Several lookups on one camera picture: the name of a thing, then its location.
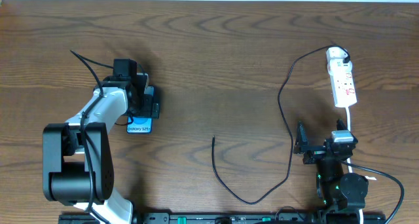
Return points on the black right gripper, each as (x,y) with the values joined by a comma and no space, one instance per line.
(318,152)

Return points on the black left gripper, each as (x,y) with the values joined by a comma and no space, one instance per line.
(154,107)

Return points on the blue Samsung Galaxy smartphone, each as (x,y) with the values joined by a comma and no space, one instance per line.
(143,124)

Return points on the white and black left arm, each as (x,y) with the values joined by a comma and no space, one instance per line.
(77,162)

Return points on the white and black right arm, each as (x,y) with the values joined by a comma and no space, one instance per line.
(343,194)

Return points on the white USB charger adapter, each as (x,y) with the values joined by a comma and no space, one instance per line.
(337,53)

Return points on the white power strip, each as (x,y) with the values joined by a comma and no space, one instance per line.
(342,83)

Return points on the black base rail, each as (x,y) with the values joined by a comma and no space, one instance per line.
(287,217)

